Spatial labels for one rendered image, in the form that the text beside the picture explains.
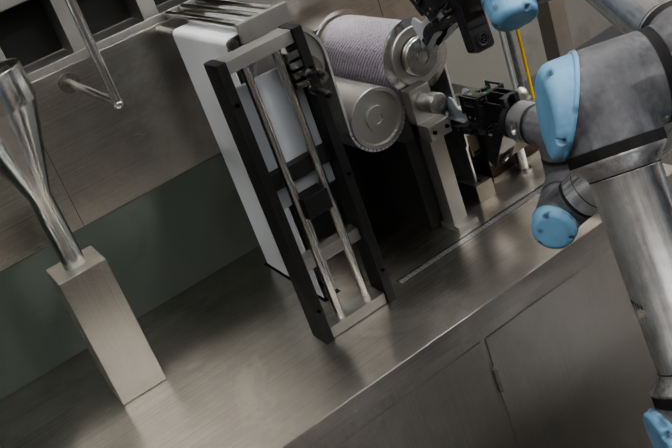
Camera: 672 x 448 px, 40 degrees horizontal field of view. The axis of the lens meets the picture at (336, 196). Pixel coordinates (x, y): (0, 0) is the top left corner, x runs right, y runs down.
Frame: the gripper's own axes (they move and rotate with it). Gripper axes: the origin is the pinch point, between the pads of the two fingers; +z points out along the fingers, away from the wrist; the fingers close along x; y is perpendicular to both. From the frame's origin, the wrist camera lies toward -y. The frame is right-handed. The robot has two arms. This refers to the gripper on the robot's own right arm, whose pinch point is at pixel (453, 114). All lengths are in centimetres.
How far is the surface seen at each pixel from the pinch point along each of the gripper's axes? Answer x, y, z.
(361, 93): 19.4, 14.3, -1.9
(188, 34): 41, 34, 14
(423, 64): 6.1, 14.4, -4.2
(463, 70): -136, -76, 187
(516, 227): 5.1, -19.0, -17.8
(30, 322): 88, -7, 31
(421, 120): 11.0, 5.1, -5.6
